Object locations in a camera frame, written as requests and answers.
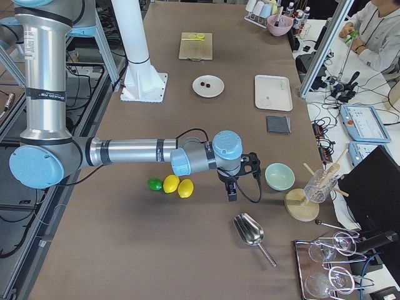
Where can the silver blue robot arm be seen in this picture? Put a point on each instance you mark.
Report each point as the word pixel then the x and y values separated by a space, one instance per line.
pixel 49 152

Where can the clear textured glass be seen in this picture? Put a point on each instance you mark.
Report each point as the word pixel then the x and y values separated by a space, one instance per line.
pixel 320 186

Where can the wine glass upper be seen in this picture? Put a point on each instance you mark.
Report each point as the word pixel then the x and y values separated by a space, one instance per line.
pixel 325 249

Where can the pink mixing bowl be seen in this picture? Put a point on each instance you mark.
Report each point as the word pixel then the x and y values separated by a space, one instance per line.
pixel 285 24

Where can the white cup rack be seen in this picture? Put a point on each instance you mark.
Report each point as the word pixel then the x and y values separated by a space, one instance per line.
pixel 257 19

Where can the mint green bowl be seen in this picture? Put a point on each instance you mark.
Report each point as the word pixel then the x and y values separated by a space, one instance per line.
pixel 279 176

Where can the wine glass lower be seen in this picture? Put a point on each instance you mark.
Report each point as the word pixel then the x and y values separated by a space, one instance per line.
pixel 336 283

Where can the white round plate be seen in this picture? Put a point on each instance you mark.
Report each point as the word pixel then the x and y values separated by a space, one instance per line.
pixel 216 88

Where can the metal glass rack tray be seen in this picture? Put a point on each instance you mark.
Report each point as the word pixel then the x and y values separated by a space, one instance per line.
pixel 323 267

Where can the pastel pink cup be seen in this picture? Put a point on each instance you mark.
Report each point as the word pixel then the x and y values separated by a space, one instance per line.
pixel 258 8

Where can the white rectangular tray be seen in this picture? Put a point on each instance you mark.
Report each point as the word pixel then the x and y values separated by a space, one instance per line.
pixel 272 93

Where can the green lime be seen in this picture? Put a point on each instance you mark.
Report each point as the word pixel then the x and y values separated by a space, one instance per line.
pixel 155 184

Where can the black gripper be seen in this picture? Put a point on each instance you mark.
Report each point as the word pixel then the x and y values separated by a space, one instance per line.
pixel 227 178

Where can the blue teach pendant lower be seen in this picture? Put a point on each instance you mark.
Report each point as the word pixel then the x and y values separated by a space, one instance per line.
pixel 359 150

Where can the dark grey folded cloth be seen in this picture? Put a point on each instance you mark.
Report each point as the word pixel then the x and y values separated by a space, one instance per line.
pixel 278 124

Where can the yellow green lemon squeezer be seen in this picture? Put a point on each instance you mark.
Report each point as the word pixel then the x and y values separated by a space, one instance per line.
pixel 194 37

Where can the wine glass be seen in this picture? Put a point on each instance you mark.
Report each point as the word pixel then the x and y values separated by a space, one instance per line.
pixel 325 249
pixel 336 283

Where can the blue teach pendant upper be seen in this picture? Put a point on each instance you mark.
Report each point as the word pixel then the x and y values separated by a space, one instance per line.
pixel 364 124

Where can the blue teach pendant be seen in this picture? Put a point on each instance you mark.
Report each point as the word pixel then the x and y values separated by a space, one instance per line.
pixel 364 124
pixel 359 150

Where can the metal scoop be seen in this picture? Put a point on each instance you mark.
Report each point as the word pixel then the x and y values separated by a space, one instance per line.
pixel 252 233

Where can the wooden cutting board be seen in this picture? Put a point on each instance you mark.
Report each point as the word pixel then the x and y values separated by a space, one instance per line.
pixel 196 50

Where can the yellow lemon left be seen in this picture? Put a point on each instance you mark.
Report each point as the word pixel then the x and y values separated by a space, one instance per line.
pixel 171 183

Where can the aluminium frame post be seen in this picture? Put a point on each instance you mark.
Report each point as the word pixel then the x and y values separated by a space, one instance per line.
pixel 335 25

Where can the black monitor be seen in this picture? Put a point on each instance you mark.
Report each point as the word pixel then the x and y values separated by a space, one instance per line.
pixel 373 188

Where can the person in white shirt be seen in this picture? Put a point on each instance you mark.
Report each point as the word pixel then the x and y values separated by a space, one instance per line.
pixel 377 45

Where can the wooden cup stand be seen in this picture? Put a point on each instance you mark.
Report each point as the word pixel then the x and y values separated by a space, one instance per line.
pixel 303 209

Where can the green tipped grabber stick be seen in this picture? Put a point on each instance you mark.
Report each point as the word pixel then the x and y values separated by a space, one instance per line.
pixel 349 41

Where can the yellow lemon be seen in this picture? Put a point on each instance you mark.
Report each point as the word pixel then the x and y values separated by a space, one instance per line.
pixel 185 188
pixel 171 183

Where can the yellow lemon right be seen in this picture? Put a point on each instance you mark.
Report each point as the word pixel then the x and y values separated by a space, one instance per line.
pixel 185 188

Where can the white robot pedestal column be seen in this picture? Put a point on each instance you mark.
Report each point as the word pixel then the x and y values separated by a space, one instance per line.
pixel 142 82

